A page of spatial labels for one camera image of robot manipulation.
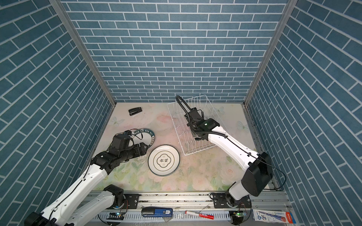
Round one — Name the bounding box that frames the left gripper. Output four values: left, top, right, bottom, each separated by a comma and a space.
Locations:
119, 141, 150, 163

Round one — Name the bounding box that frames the white wire dish rack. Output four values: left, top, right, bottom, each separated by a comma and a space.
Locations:
167, 95, 226, 155

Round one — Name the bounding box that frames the plate with flower outline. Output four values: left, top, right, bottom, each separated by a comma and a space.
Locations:
148, 145, 181, 177

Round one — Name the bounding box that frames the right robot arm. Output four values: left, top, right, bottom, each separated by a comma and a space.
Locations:
185, 107, 273, 207

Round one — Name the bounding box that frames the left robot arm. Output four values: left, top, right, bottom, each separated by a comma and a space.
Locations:
24, 131, 149, 226

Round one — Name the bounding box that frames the black stapler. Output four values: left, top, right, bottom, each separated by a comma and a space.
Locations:
128, 107, 142, 116

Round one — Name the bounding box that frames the left controller board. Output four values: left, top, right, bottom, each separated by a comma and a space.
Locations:
107, 212, 124, 221

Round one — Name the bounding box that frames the controller board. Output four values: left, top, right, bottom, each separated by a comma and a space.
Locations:
229, 211, 247, 221
107, 212, 124, 221

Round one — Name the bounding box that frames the blue black handheld device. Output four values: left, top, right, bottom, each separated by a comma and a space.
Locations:
141, 207, 173, 218

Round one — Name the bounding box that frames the right controller board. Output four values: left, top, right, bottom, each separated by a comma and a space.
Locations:
229, 211, 247, 221

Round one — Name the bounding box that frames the white toothpaste box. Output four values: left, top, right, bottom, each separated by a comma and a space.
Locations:
252, 209, 296, 224

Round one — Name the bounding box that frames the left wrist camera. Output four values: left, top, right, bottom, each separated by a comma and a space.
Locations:
124, 130, 133, 136

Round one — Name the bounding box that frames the aluminium mounting rail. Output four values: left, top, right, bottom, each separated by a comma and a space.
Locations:
56, 191, 298, 226

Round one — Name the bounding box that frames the red handled screwdriver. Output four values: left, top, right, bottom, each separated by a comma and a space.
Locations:
185, 211, 215, 220

